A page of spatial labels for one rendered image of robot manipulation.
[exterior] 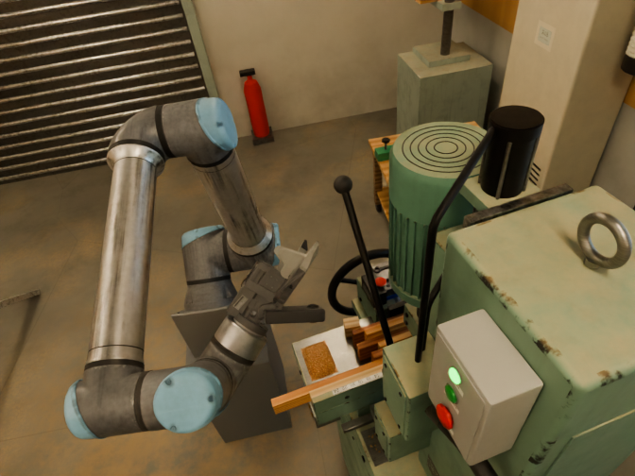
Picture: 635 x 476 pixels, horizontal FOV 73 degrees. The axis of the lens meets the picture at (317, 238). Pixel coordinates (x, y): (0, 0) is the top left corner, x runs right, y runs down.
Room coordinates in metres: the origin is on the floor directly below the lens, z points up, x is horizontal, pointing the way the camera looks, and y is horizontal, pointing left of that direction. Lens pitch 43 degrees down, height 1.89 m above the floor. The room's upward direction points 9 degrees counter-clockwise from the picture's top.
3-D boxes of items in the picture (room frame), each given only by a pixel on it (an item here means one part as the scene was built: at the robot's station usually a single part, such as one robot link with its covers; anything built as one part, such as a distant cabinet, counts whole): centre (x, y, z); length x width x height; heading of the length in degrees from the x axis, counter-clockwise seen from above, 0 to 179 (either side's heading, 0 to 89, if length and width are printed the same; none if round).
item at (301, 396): (0.55, -0.13, 0.92); 0.60 x 0.02 x 0.04; 103
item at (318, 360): (0.60, 0.04, 0.91); 0.10 x 0.07 x 0.02; 13
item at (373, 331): (0.63, -0.17, 0.94); 0.17 x 0.02 x 0.07; 103
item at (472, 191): (0.43, -0.25, 1.54); 0.08 x 0.08 x 0.17; 13
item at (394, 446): (0.36, -0.11, 1.02); 0.09 x 0.07 x 0.12; 103
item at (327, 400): (0.53, -0.23, 0.93); 0.60 x 0.02 x 0.06; 103
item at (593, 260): (0.29, -0.28, 1.55); 0.06 x 0.02 x 0.07; 13
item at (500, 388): (0.23, -0.15, 1.40); 0.10 x 0.06 x 0.16; 13
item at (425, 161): (0.57, -0.22, 1.35); 0.18 x 0.18 x 0.31
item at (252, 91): (3.39, 0.34, 0.30); 0.19 x 0.18 x 0.60; 5
